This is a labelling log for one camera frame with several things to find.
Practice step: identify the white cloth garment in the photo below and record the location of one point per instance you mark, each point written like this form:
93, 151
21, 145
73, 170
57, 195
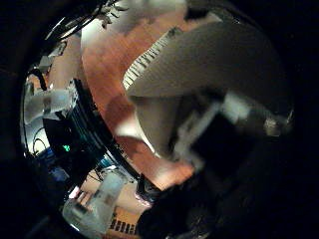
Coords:
206, 63

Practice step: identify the person in patterned shirt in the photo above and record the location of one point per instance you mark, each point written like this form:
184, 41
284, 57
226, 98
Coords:
146, 191

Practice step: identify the black control box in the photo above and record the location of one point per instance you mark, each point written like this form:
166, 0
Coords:
71, 146

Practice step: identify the black floor vent grille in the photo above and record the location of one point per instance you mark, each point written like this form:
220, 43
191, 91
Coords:
123, 226

